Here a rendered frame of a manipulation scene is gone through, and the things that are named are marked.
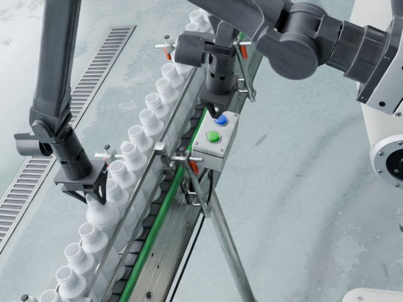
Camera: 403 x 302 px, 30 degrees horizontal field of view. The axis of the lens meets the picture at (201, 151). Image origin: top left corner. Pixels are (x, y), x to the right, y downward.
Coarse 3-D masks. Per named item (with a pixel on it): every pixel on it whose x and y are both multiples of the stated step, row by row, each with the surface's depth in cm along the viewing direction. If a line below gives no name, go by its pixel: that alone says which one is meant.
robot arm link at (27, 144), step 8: (40, 120) 142; (64, 120) 148; (24, 128) 150; (32, 128) 143; (40, 128) 142; (48, 128) 142; (64, 128) 147; (16, 136) 151; (24, 136) 150; (32, 136) 148; (40, 136) 144; (48, 136) 143; (56, 136) 145; (16, 144) 152; (24, 144) 151; (32, 144) 150; (40, 144) 150; (24, 152) 152; (32, 152) 151; (40, 152) 150; (48, 152) 152
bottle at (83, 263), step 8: (72, 248) 157; (80, 248) 155; (72, 256) 154; (80, 256) 155; (88, 256) 158; (72, 264) 156; (80, 264) 156; (88, 264) 157; (96, 264) 159; (80, 272) 156; (88, 272) 157; (88, 280) 158; (96, 280) 159; (104, 280) 162; (96, 288) 160; (104, 288) 162; (96, 296) 162
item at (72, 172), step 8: (80, 152) 151; (72, 160) 150; (80, 160) 151; (88, 160) 154; (96, 160) 156; (104, 160) 156; (64, 168) 152; (72, 168) 151; (80, 168) 152; (88, 168) 154; (96, 168) 155; (104, 168) 155; (56, 176) 156; (64, 176) 156; (72, 176) 153; (80, 176) 153; (88, 176) 153; (96, 176) 153; (56, 184) 156; (80, 184) 153; (88, 184) 152; (96, 184) 152
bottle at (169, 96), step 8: (160, 80) 191; (168, 80) 191; (160, 88) 189; (168, 88) 189; (160, 96) 191; (168, 96) 190; (176, 96) 191; (168, 104) 191; (176, 112) 193; (184, 112) 195; (176, 120) 195; (184, 120) 196
